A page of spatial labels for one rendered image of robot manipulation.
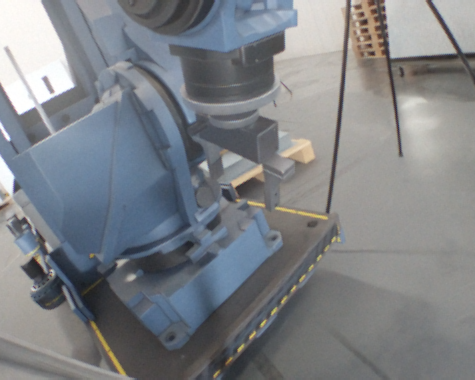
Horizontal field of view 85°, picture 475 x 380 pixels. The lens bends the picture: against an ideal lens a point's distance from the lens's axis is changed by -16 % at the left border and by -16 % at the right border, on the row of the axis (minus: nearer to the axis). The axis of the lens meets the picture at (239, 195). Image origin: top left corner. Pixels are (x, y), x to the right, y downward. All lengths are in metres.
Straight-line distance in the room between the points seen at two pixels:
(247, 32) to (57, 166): 0.46
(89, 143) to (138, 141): 0.10
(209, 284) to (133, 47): 0.68
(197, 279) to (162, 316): 0.17
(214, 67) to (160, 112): 0.30
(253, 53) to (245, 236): 0.69
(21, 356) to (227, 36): 0.33
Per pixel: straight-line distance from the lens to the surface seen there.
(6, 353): 0.26
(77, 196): 0.67
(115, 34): 0.85
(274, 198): 0.49
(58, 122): 1.53
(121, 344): 1.10
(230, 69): 0.37
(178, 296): 0.87
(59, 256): 1.46
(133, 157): 0.67
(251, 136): 0.42
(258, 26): 0.37
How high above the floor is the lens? 1.01
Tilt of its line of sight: 26 degrees down
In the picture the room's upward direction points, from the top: 24 degrees counter-clockwise
